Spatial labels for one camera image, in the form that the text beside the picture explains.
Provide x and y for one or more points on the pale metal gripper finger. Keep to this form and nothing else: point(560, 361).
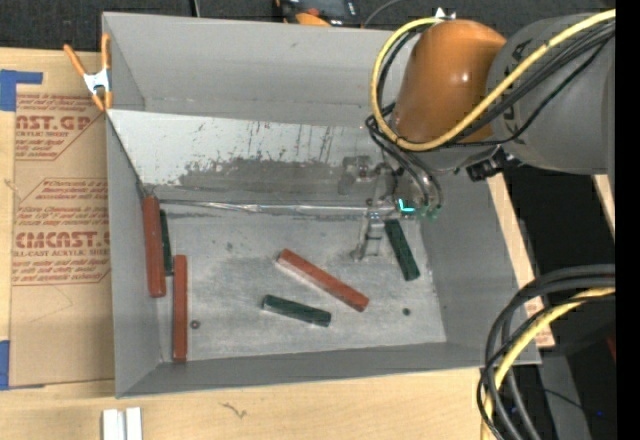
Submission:
point(376, 238)
point(361, 243)

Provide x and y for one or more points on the dark green flat block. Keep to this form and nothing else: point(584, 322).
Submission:
point(297, 310)
point(402, 250)
point(166, 243)

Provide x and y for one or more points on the red-brown flat block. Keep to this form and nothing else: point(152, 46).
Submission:
point(325, 280)
point(180, 308)
point(153, 248)

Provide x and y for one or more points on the grey metal bin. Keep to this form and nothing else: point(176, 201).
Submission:
point(300, 78)

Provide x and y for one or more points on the brown cardboard board red print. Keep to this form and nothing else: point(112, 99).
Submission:
point(55, 228)

